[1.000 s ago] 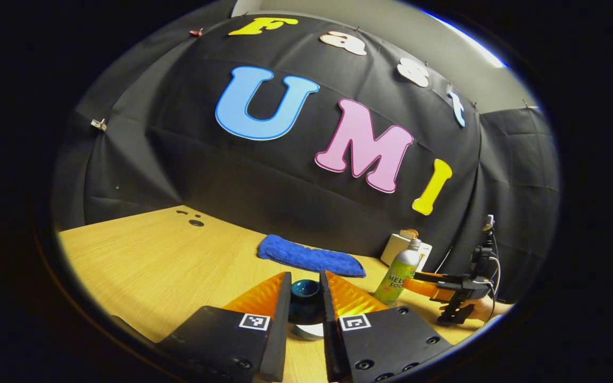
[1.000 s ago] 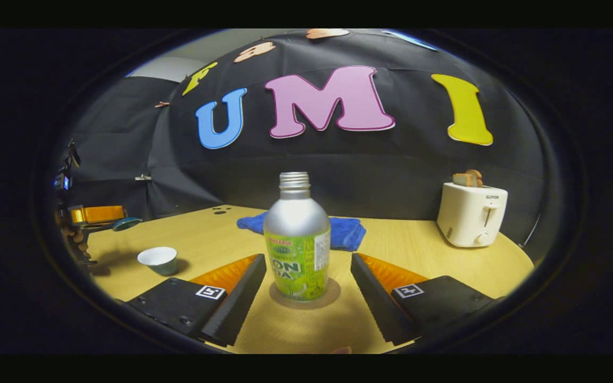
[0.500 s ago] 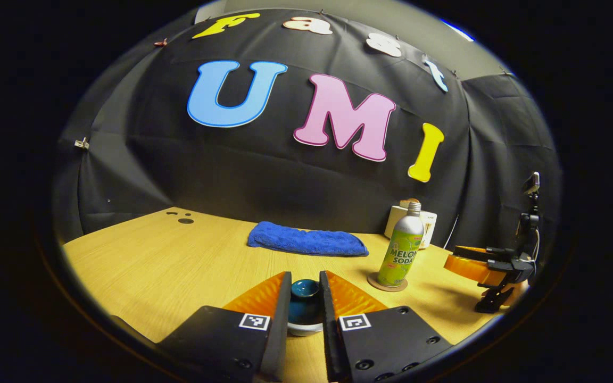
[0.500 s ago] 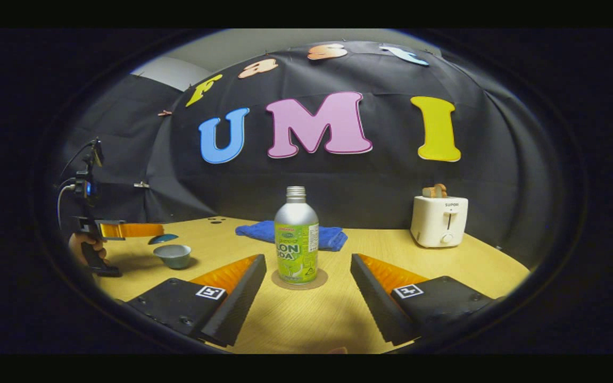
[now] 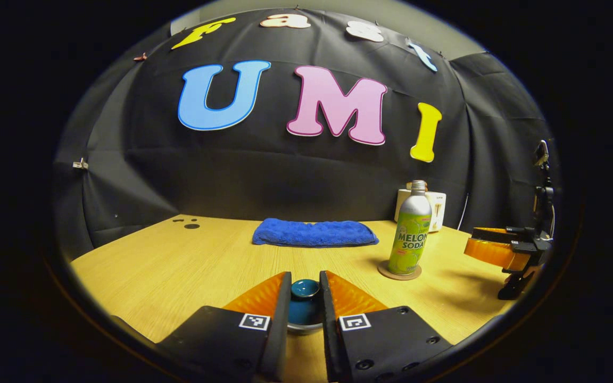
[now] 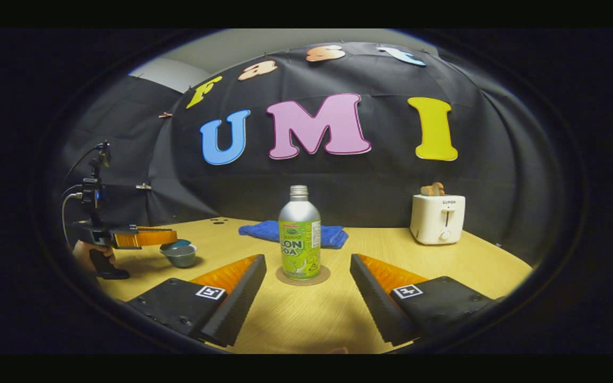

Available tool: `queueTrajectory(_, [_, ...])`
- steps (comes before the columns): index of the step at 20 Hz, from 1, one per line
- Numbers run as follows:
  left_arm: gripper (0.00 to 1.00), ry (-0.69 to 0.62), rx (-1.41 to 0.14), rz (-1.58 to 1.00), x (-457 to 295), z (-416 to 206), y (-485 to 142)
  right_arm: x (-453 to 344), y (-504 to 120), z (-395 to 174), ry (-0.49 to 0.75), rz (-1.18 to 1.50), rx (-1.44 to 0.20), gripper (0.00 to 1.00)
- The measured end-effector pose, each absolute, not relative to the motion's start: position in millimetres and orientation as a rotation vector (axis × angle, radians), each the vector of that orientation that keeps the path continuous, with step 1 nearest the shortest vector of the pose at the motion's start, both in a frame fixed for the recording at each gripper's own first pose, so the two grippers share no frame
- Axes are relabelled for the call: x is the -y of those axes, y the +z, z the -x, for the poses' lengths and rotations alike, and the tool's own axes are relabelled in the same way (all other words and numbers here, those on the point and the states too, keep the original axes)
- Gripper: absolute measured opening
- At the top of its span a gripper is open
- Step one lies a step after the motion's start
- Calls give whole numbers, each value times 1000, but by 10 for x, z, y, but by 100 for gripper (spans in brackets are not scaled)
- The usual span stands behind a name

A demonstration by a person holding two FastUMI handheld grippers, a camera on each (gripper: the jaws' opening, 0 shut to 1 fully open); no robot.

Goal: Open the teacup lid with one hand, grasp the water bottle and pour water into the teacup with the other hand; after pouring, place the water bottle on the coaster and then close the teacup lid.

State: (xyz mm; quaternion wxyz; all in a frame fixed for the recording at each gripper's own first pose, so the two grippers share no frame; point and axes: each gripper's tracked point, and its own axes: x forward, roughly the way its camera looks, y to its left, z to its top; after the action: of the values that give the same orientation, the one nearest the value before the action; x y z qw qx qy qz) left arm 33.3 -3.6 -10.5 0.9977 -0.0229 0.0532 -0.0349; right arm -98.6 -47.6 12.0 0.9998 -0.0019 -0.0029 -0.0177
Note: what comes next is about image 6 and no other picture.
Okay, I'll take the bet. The round brown coaster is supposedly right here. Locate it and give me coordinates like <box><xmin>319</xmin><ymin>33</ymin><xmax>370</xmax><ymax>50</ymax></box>
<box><xmin>276</xmin><ymin>264</ymin><xmax>332</xmax><ymax>287</ymax></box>

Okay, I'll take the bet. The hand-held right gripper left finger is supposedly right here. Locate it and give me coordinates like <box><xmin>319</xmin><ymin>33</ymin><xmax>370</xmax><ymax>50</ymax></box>
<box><xmin>127</xmin><ymin>254</ymin><xmax>267</xmax><ymax>347</ymax></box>

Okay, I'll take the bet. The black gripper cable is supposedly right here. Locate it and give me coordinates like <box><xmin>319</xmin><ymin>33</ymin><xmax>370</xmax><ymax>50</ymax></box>
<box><xmin>61</xmin><ymin>145</ymin><xmax>100</xmax><ymax>248</ymax></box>

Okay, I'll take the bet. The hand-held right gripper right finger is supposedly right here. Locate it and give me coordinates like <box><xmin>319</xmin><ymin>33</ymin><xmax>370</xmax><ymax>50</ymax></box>
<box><xmin>349</xmin><ymin>254</ymin><xmax>494</xmax><ymax>347</ymax></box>

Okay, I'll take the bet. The blue cloth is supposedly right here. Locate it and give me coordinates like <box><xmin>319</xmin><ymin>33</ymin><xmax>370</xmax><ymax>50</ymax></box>
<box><xmin>238</xmin><ymin>220</ymin><xmax>349</xmax><ymax>249</ymax></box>

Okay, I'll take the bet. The silver green-label water bottle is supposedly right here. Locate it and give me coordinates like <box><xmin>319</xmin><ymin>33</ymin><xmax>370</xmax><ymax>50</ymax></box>
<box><xmin>278</xmin><ymin>185</ymin><xmax>322</xmax><ymax>281</ymax></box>

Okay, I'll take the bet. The white toaster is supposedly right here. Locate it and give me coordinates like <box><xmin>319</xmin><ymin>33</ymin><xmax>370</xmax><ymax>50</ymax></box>
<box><xmin>410</xmin><ymin>194</ymin><xmax>466</xmax><ymax>245</ymax></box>

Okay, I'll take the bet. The black backdrop cloth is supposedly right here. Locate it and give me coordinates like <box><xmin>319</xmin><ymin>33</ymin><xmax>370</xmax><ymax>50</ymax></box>
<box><xmin>54</xmin><ymin>41</ymin><xmax>557</xmax><ymax>261</ymax></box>

